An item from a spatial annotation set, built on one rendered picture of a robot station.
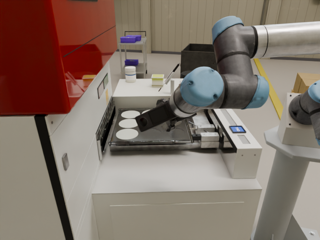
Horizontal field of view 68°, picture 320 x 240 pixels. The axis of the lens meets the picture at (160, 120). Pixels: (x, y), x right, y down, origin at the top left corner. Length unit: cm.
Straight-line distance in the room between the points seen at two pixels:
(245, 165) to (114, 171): 51
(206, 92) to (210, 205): 59
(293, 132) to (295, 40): 71
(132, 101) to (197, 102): 92
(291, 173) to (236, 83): 93
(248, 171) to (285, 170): 42
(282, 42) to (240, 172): 53
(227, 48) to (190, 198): 58
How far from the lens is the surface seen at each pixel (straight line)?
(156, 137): 106
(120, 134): 110
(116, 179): 96
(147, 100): 136
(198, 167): 102
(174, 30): 782
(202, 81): 46
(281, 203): 151
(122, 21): 832
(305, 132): 129
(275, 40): 62
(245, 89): 52
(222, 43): 58
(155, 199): 92
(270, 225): 164
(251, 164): 97
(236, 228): 110
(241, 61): 55
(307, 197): 239
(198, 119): 128
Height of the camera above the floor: 143
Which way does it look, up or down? 26 degrees down
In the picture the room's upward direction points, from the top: straight up
